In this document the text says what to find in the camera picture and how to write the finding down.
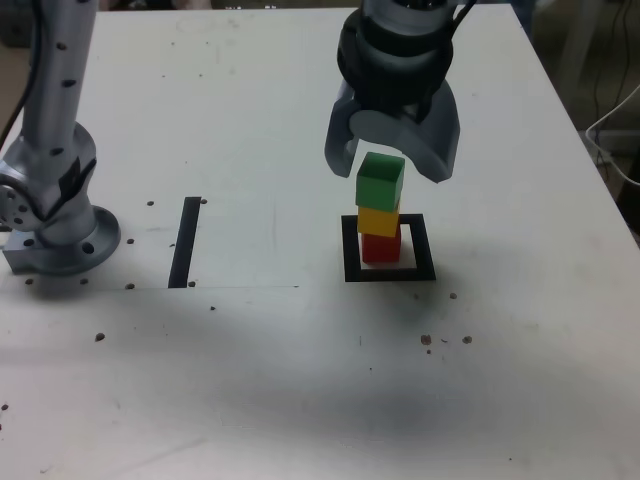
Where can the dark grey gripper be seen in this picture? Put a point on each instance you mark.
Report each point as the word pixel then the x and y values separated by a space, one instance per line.
pixel 395 105

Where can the green cube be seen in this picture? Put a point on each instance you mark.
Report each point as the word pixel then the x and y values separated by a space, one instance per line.
pixel 377 190

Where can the yellow cube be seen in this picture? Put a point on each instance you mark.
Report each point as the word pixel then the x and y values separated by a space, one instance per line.
pixel 377 222

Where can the red cube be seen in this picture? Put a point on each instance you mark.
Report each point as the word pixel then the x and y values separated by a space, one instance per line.
pixel 380 250

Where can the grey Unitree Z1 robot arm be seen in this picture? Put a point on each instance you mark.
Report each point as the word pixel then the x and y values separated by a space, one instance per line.
pixel 55 75

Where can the black tape square outline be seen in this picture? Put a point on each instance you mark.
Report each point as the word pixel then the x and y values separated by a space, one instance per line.
pixel 350 250

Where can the black tape strip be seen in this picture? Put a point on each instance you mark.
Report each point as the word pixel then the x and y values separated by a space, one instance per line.
pixel 184 240

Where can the dark grey crate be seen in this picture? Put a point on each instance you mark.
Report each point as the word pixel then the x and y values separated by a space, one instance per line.
pixel 15 25

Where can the white frame post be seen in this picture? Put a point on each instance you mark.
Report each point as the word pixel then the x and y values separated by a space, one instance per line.
pixel 570 50

